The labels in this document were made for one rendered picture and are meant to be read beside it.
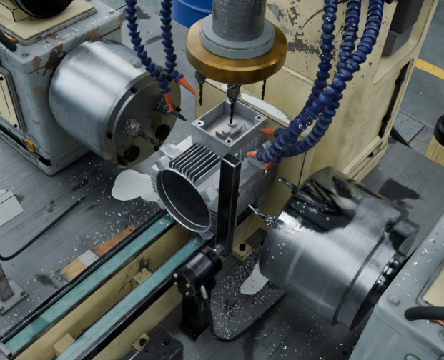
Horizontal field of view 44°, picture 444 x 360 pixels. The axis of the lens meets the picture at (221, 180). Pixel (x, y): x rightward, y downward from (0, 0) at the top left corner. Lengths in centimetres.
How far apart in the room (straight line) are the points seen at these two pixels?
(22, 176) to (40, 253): 26
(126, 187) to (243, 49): 63
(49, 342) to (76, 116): 47
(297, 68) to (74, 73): 48
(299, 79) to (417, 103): 207
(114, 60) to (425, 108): 224
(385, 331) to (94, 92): 74
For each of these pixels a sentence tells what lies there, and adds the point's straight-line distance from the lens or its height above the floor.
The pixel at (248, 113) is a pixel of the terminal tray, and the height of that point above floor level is 113.
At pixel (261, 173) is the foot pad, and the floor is 106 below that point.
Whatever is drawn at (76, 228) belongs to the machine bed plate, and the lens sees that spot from 138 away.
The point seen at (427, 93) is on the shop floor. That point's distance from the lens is 332.
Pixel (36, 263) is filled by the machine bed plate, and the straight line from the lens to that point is 134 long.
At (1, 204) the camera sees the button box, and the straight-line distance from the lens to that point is 110.
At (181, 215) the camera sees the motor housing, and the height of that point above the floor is 94.
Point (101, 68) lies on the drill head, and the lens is 123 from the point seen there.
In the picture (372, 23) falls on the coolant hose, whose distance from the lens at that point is 85.
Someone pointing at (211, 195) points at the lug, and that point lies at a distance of 105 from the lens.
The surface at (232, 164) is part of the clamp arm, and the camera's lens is 87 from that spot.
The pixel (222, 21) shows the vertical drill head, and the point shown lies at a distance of 94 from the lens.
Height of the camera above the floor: 187
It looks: 47 degrees down
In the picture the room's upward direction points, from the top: 4 degrees clockwise
